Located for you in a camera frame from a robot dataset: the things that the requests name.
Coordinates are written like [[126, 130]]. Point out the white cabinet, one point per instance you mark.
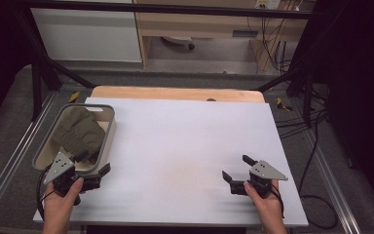
[[87, 35]]

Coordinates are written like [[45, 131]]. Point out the wooden table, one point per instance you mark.
[[175, 93]]

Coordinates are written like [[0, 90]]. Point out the black metal stand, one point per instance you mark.
[[40, 71], [300, 78]]

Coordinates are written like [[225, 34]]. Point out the person's right hand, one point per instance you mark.
[[266, 206]]

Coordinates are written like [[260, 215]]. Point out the white power strip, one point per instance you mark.
[[268, 4]]

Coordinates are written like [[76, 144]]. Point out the black metal crossbar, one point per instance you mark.
[[175, 9]]

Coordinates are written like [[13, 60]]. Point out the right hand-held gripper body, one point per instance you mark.
[[266, 172]]

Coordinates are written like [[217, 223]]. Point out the aluminium floor rail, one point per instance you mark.
[[16, 152], [332, 182]]

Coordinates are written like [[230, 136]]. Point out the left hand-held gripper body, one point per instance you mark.
[[59, 166]]

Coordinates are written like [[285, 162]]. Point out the person's left hand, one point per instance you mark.
[[58, 206]]

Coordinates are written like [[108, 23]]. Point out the olive green garment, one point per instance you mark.
[[79, 135]]

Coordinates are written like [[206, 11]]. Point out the office chair base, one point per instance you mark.
[[179, 40]]

